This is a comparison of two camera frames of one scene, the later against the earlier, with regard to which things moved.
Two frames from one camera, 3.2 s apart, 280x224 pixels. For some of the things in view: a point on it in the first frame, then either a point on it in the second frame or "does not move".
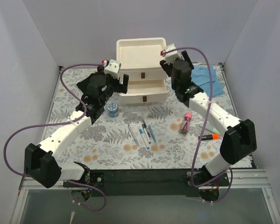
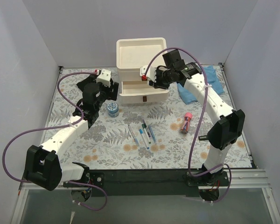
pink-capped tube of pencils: [185, 126] does not move
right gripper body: [173, 63] → [157, 83]
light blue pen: [152, 133] does not move
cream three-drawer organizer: [140, 59] does not move
